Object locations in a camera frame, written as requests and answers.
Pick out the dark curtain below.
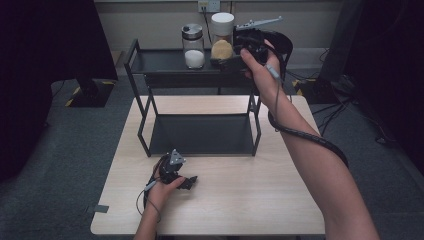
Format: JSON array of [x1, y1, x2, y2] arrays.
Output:
[[343, 0, 424, 168], [0, 0, 119, 184]]

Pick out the black chair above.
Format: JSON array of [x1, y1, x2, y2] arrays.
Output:
[[219, 25, 295, 96]]

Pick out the black wall plug cable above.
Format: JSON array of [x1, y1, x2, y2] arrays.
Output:
[[200, 4, 214, 45]]

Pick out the black stand base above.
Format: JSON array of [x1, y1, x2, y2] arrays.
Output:
[[64, 77, 118, 109], [291, 77, 339, 105]]

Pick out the grey tape strip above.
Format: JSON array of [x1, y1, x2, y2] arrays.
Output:
[[85, 204, 110, 215]]

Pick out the person's left hand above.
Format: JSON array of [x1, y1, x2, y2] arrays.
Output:
[[145, 159, 187, 212]]

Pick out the glass jar silver lid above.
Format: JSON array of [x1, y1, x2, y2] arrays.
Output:
[[181, 22, 206, 71]]

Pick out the white wall socket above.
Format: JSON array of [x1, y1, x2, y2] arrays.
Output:
[[197, 0, 221, 14]]

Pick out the black two-tier metal rack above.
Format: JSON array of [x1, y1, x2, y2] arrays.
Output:
[[123, 37, 272, 158]]

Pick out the thin left gripper cable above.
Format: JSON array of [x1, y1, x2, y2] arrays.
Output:
[[135, 179, 162, 224]]

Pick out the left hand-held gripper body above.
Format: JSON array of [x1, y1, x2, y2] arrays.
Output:
[[157, 148, 187, 185]]

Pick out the thick black right gripper cable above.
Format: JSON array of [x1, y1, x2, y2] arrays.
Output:
[[265, 63, 350, 169]]

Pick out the person's right hand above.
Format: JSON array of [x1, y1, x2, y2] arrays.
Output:
[[240, 38, 288, 110]]

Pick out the black floor cables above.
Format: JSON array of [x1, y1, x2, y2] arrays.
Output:
[[310, 94, 399, 146]]

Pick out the glass jar white lid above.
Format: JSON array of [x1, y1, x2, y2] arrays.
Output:
[[210, 12, 236, 61]]

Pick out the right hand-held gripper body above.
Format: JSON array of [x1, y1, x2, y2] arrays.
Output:
[[232, 15, 285, 69]]

